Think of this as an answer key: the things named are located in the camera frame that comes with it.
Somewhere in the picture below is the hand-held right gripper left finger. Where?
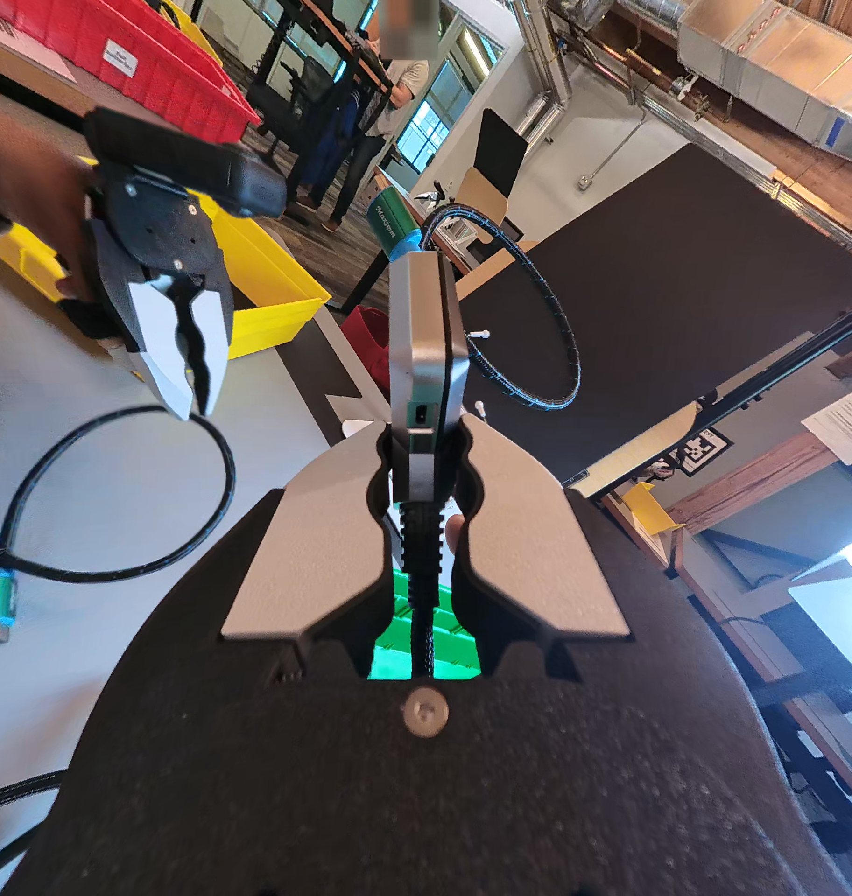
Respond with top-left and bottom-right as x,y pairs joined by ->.
222,423 -> 397,649

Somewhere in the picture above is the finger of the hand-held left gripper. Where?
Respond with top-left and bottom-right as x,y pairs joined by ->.
125,275 -> 203,421
185,276 -> 239,418

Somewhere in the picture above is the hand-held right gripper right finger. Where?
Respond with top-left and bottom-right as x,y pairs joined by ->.
451,416 -> 633,649

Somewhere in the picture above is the yellow plastic bin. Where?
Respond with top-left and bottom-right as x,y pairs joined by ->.
0,152 -> 333,359

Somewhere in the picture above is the black braided cable silver plug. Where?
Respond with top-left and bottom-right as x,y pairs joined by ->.
0,497 -> 458,858

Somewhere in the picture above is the green plastic bin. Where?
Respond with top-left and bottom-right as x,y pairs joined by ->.
370,560 -> 483,683

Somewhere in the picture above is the black HDMI switch box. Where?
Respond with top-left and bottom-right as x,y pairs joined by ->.
387,251 -> 473,508

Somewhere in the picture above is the person's left hand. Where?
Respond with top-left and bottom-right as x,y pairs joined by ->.
0,105 -> 107,302

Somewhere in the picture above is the red chair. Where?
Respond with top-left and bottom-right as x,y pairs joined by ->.
342,304 -> 393,396

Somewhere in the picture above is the red ribbed plastic bin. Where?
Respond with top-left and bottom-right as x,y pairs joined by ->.
0,0 -> 260,147

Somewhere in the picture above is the white square marker tag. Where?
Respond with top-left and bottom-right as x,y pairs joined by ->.
670,430 -> 733,478

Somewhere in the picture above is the wooden beam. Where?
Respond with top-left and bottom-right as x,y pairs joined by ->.
662,425 -> 852,536

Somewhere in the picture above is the black panel with wooden rim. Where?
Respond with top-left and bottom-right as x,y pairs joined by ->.
451,143 -> 852,494
454,108 -> 530,228

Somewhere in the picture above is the bright softbox light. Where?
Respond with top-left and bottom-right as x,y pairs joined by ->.
788,530 -> 852,690

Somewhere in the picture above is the white paper label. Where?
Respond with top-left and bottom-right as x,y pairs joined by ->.
802,378 -> 852,467

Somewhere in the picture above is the silver air duct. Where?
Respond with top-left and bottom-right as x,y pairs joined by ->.
510,0 -> 852,158

